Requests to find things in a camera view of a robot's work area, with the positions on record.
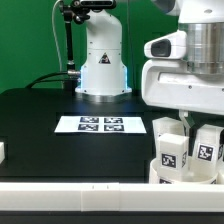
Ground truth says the white block at left edge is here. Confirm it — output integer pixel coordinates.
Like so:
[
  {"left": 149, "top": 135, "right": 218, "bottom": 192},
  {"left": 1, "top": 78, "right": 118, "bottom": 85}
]
[{"left": 0, "top": 142, "right": 5, "bottom": 164}]

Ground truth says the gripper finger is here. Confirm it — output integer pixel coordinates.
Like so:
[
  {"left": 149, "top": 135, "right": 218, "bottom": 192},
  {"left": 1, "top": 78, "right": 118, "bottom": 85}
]
[{"left": 179, "top": 110, "right": 194, "bottom": 136}]

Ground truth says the black cable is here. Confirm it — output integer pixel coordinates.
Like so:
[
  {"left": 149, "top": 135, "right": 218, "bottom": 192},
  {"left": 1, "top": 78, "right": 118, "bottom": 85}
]
[{"left": 25, "top": 71, "right": 71, "bottom": 90}]

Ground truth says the white L-shaped obstacle wall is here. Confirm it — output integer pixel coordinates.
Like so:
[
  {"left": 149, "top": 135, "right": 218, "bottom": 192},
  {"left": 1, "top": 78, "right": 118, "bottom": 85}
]
[{"left": 0, "top": 182, "right": 224, "bottom": 212}]

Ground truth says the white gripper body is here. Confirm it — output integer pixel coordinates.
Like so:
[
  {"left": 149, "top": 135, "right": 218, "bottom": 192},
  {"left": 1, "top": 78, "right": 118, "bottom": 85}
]
[{"left": 141, "top": 31, "right": 224, "bottom": 115}]

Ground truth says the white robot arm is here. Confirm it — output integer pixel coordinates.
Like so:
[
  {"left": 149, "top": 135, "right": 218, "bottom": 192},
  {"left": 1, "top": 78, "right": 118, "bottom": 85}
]
[{"left": 141, "top": 0, "right": 224, "bottom": 129}]

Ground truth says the white round stool seat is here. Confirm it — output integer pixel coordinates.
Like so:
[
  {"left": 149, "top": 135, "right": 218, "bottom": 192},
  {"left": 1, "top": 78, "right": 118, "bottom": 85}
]
[{"left": 149, "top": 159, "right": 224, "bottom": 185}]

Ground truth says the grey cable on stand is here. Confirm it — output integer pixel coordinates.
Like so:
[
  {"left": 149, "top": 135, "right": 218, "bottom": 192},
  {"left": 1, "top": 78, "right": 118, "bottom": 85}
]
[{"left": 51, "top": 0, "right": 66, "bottom": 73}]

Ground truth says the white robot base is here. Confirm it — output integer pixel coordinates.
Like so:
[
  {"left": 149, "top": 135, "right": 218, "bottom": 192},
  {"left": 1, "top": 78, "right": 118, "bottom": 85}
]
[{"left": 75, "top": 10, "right": 132, "bottom": 102}]

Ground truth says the white marker sheet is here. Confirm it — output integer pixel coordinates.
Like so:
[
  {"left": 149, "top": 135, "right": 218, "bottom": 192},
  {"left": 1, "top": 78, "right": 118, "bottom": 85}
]
[{"left": 55, "top": 116, "right": 146, "bottom": 134}]

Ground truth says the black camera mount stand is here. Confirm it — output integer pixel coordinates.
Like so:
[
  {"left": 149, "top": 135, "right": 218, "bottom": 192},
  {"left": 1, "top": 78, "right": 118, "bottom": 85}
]
[{"left": 59, "top": 0, "right": 116, "bottom": 94}]

